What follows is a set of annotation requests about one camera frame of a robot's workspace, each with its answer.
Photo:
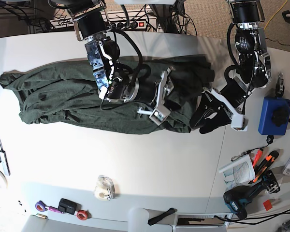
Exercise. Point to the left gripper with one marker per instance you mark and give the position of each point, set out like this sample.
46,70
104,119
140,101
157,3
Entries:
220,108

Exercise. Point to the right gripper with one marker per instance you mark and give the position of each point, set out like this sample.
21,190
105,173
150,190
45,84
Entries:
159,97

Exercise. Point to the blue box with black knob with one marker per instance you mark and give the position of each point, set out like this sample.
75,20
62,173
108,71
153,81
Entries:
275,113

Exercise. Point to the dark green t-shirt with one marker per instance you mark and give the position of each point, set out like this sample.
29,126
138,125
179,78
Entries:
66,92

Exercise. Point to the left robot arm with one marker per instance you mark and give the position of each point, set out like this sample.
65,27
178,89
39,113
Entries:
251,69

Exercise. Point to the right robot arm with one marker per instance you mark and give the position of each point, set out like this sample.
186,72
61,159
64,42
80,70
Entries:
122,89

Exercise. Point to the rolled paper sheet with drawing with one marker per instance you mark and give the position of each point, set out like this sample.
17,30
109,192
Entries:
238,172

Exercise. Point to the orange black utility knife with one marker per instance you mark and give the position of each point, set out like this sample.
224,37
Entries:
265,164

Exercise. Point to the black power strip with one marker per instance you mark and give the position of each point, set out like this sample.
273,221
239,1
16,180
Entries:
138,25

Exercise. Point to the red square sticker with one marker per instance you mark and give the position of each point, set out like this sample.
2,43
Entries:
267,205

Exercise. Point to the clear tape rolls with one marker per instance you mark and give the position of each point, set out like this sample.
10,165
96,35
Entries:
104,189

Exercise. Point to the red tape roll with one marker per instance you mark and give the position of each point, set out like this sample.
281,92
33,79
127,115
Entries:
82,215

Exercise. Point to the purple tape roll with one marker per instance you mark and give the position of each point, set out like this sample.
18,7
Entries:
40,206

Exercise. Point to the grey usb hub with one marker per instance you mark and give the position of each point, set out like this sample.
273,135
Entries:
4,161

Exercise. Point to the dark teal cordless drill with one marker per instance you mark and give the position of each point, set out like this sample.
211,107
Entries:
239,197

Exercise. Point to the black strap handle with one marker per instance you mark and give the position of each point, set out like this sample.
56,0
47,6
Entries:
160,217

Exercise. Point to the black action camera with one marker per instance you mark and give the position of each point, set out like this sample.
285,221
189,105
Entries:
67,206

